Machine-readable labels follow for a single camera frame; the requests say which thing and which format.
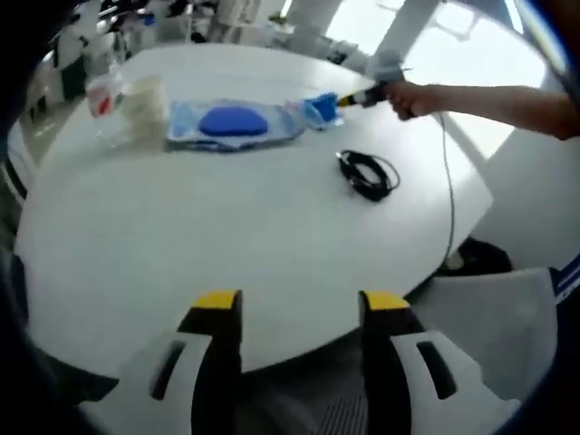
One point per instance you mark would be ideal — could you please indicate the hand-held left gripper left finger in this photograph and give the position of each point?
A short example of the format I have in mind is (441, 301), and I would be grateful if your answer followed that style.
(217, 371)

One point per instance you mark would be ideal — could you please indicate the person's right hand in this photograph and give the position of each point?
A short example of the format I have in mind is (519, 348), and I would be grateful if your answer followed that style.
(414, 102)

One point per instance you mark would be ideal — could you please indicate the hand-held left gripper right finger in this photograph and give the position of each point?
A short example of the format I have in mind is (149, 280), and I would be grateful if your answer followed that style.
(385, 376)

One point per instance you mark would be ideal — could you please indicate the person's white clothing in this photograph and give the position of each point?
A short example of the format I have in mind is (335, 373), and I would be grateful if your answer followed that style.
(498, 326)

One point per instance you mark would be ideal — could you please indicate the clear plastic bottle item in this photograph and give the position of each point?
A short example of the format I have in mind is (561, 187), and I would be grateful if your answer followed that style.
(106, 97)

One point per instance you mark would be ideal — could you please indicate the blue plastic package item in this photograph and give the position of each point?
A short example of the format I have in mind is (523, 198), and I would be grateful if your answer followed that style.
(231, 123)

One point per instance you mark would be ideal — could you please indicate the white paper cup item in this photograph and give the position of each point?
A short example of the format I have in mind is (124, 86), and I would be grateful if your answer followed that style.
(145, 105)

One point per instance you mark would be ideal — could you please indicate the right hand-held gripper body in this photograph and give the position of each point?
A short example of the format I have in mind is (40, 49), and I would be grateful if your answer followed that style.
(387, 68)

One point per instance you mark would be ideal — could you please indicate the green potted plant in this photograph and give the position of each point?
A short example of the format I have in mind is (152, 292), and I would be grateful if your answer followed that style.
(281, 19)

